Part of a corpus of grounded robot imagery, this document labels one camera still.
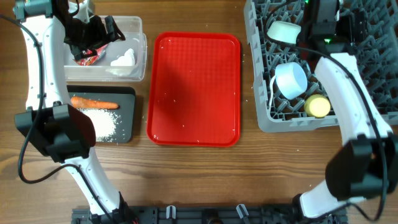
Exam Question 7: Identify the light blue bowl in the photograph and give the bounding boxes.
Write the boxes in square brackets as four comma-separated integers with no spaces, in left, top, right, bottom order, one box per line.
[275,62,308,100]

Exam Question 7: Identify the light green bowl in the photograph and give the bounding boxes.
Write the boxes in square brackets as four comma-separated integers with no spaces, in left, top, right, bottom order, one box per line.
[267,21,302,45]

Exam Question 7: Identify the black waste tray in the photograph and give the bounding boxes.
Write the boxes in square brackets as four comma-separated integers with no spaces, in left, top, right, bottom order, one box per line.
[67,85,136,143]

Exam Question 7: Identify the red snack wrapper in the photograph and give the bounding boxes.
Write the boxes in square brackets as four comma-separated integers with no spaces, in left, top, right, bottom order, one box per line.
[75,44,108,66]

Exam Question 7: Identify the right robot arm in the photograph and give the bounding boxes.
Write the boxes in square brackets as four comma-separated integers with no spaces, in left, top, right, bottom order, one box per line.
[297,1,397,220]

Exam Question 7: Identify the clear plastic bin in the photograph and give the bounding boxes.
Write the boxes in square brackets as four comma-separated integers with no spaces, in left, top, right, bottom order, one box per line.
[63,16,147,82]

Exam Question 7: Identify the white rice pile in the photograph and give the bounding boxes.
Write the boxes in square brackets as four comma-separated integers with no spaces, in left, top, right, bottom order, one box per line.
[78,109,126,142]

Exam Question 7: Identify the orange carrot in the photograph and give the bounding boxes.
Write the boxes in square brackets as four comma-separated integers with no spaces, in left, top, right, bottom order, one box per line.
[71,96,119,110]

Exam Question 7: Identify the grey dishwasher rack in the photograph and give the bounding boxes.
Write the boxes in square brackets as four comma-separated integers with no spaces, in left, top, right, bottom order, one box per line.
[244,0,397,133]

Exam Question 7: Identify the red serving tray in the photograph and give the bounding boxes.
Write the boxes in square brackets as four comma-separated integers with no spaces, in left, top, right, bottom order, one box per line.
[146,32,241,147]

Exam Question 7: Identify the white plastic spoon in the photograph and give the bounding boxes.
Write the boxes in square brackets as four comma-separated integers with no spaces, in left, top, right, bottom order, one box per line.
[268,75,277,109]

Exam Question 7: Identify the white tissue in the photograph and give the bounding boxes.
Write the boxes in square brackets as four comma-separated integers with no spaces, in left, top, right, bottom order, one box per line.
[106,49,136,76]

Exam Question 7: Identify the yellow plastic cup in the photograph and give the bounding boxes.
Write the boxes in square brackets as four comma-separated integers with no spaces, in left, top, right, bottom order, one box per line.
[304,95,331,118]

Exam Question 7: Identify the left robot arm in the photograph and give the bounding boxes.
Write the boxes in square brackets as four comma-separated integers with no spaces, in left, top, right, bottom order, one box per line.
[12,0,139,223]

